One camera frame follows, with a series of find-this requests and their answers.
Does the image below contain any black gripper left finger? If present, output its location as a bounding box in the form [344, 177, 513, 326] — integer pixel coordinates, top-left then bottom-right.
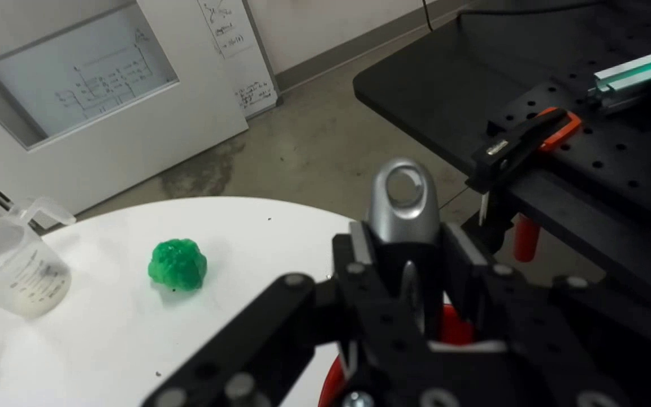
[143, 230, 427, 407]

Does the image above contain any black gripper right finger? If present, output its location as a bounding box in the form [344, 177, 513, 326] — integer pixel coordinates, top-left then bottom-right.
[440, 222, 651, 407]

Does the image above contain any paper sheet with diagrams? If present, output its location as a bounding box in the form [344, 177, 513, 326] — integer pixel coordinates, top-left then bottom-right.
[195, 0, 280, 120]

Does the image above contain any white door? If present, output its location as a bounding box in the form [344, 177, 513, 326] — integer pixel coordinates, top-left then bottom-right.
[0, 0, 253, 222]

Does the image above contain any black perforated breadboard table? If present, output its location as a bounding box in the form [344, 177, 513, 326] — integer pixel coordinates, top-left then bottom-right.
[354, 0, 651, 357]

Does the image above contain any frosted glass door panel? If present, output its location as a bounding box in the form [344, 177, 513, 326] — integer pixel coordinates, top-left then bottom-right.
[0, 0, 184, 155]

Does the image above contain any black spoon silver-tipped handle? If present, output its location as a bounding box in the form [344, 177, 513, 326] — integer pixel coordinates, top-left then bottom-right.
[362, 157, 447, 346]

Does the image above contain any aluminium rail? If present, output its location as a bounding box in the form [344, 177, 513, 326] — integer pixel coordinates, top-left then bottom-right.
[587, 42, 651, 100]

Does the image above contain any black orange clamp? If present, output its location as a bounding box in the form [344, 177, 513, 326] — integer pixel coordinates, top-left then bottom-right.
[467, 107, 587, 267]

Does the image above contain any green toy vegetable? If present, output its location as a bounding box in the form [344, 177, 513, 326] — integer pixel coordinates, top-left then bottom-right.
[147, 238, 211, 294]

